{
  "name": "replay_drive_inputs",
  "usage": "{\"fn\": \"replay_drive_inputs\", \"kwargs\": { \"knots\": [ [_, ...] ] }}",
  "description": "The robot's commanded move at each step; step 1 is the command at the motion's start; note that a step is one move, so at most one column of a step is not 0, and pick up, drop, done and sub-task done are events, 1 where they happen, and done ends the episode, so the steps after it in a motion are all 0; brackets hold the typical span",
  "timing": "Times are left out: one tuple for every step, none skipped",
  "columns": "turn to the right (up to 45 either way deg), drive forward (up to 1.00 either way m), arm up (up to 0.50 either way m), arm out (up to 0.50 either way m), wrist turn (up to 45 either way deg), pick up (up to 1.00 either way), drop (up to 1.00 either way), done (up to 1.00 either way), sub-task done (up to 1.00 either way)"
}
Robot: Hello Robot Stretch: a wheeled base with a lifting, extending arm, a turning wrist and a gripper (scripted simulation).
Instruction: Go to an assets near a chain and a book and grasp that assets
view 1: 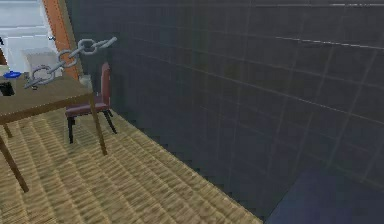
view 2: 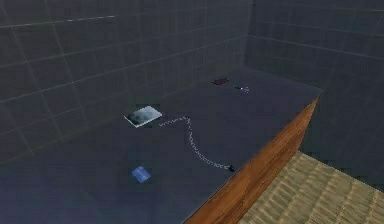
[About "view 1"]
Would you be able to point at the dark red chair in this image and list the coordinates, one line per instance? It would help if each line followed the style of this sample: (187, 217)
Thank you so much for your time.
(105, 87)

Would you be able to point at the brown wooden table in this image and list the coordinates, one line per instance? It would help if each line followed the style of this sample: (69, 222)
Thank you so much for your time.
(43, 95)

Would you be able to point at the small pale grey cup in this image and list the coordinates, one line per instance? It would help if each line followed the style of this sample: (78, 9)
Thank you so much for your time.
(86, 80)

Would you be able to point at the white box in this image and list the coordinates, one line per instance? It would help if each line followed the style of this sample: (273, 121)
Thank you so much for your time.
(40, 60)

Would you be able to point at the small black box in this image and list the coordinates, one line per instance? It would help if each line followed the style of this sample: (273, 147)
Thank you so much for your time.
(6, 88)

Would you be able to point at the blue round lid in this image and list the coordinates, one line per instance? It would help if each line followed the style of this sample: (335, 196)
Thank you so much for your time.
(12, 74)

